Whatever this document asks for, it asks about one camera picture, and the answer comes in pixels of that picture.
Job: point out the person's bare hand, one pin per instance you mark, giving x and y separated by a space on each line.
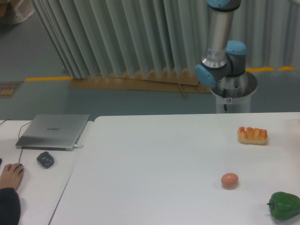
11 176

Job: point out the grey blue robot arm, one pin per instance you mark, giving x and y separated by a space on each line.
222 57

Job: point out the pale green curtain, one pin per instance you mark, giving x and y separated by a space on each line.
116 36

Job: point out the brown egg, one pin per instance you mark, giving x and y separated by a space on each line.
229 180

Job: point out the brown cardboard sheet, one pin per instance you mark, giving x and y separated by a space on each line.
183 82

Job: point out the green bell pepper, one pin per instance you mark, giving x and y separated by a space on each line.
284 206

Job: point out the silver laptop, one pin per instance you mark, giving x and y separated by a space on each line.
53 132

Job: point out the black sleeved forearm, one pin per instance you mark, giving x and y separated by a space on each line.
10 207

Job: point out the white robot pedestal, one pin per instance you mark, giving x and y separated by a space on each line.
233 94

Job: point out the orange bread toy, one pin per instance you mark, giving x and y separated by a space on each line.
255 136

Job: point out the black round controller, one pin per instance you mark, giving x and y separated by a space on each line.
45 159

